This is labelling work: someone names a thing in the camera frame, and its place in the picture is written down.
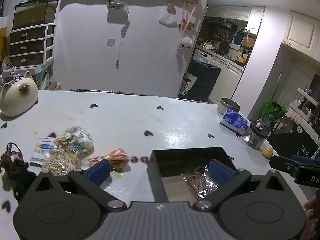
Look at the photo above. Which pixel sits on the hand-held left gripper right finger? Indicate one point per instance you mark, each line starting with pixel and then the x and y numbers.
pixel 218 170

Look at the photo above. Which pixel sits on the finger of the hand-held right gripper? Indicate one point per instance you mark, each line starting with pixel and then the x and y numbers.
pixel 283 165
pixel 302 159

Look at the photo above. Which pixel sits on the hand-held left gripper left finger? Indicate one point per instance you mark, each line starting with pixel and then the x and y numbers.
pixel 98 172

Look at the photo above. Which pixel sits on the orange satin scrunchie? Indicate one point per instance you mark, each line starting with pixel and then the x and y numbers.
pixel 117 158

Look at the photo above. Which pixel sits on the blue white patterned scrunchie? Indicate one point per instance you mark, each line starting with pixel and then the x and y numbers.
pixel 77 140

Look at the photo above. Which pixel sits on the black square box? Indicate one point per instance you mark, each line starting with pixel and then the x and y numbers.
pixel 160 172

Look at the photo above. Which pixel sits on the blue white packet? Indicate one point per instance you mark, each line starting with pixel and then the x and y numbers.
pixel 41 150

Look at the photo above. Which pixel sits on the person's right hand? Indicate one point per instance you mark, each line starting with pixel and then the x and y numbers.
pixel 312 206

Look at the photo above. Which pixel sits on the yellow ball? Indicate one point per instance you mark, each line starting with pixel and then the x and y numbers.
pixel 267 152

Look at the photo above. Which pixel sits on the black printed board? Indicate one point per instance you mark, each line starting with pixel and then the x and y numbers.
pixel 292 140

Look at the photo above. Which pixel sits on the glass jar with black lid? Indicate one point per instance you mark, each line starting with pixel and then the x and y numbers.
pixel 257 136

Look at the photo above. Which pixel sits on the blue tissue pack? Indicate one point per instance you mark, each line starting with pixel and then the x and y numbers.
pixel 235 122

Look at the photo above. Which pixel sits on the green bag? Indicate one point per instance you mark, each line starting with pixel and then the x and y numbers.
pixel 273 111

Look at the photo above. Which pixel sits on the white shelf with bottles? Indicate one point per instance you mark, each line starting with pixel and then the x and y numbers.
pixel 307 105

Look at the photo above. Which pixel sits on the round metal tin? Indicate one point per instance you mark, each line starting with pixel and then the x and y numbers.
pixel 227 106

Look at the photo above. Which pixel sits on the thin grey pole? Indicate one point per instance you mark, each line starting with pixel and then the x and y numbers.
pixel 275 90

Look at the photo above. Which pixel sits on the dark monitor screen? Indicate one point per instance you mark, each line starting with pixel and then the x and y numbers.
pixel 315 85

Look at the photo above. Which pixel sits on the panda print tote bag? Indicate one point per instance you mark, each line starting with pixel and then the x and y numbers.
pixel 187 85

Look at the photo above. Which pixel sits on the dark blue bin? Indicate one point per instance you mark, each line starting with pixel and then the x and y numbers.
pixel 203 80

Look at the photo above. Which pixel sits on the white cat-shaped ceramic jar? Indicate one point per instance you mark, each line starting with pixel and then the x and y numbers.
pixel 17 97

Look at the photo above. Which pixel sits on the yellow kettle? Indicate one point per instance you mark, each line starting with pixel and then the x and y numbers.
pixel 241 59

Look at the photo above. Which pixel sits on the white washing machine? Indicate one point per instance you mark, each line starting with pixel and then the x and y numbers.
pixel 202 56

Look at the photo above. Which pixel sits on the black frying pan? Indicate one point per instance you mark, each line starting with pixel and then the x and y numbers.
pixel 224 47

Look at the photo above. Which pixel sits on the white cooking pot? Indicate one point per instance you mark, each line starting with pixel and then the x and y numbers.
pixel 208 46

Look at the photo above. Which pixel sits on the white plush sheep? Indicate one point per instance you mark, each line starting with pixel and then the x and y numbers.
pixel 185 42

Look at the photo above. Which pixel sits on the blue hanging bag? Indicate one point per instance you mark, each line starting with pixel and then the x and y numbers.
pixel 238 38

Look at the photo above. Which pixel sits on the hanging grey ornament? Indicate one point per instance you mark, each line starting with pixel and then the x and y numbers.
pixel 122 32

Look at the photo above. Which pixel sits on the white drawer unit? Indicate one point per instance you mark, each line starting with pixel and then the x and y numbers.
pixel 30 45

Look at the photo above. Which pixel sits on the pink hanging ribbon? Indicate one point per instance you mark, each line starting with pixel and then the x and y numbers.
pixel 186 21

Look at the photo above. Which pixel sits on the white hanging bag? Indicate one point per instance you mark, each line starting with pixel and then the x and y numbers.
pixel 168 18

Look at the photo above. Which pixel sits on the glass fish tank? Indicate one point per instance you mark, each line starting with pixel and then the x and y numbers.
pixel 33 12

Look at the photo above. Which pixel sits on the small wall sticker hook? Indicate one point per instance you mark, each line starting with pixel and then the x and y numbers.
pixel 110 42

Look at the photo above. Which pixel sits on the clear wall box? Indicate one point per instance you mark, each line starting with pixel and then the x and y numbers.
pixel 117 3

